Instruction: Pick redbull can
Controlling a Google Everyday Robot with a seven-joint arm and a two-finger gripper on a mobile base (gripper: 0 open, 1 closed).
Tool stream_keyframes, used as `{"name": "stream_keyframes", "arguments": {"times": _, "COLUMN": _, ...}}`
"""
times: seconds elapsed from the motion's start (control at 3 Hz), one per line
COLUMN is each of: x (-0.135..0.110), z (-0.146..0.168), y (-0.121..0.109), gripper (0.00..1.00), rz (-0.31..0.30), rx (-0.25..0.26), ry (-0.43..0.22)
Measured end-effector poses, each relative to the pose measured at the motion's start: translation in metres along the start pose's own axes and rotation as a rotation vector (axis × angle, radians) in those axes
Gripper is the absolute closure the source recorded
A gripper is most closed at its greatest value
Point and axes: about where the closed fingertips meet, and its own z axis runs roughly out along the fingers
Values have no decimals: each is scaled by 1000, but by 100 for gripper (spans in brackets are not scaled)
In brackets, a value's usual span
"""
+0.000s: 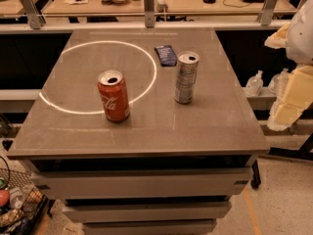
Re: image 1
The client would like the metal bracket post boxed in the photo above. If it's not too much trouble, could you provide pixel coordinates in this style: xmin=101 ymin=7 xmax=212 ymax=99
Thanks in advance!
xmin=257 ymin=0 xmax=278 ymax=25
xmin=20 ymin=0 xmax=43 ymax=29
xmin=144 ymin=0 xmax=155 ymax=28

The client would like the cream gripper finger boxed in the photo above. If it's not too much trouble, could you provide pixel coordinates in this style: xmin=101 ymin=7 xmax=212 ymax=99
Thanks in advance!
xmin=267 ymin=65 xmax=313 ymax=131
xmin=265 ymin=24 xmax=290 ymax=49

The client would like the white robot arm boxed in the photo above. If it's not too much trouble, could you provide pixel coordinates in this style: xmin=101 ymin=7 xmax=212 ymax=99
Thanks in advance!
xmin=265 ymin=0 xmax=313 ymax=131

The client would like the red coca-cola can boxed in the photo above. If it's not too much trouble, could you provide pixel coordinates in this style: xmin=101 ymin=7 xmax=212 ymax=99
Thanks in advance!
xmin=98 ymin=70 xmax=130 ymax=122

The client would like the white power strip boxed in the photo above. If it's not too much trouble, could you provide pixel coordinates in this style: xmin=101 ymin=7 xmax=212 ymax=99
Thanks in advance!
xmin=155 ymin=0 xmax=168 ymax=12

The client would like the clear plastic bottle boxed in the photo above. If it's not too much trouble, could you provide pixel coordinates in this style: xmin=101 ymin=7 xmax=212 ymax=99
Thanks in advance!
xmin=246 ymin=70 xmax=263 ymax=97

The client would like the silver blue redbull can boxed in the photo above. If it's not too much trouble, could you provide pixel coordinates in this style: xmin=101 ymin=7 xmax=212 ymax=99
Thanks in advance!
xmin=174 ymin=51 xmax=200 ymax=104

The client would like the dark blue snack packet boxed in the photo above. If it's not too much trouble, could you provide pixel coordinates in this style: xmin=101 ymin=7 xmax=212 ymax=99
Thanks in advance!
xmin=155 ymin=45 xmax=177 ymax=67

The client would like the grey drawer cabinet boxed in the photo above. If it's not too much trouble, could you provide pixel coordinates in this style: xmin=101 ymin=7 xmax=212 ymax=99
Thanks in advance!
xmin=19 ymin=155 xmax=262 ymax=235

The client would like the black wire basket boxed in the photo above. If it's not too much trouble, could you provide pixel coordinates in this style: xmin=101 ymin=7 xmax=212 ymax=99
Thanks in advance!
xmin=0 ymin=157 xmax=48 ymax=235

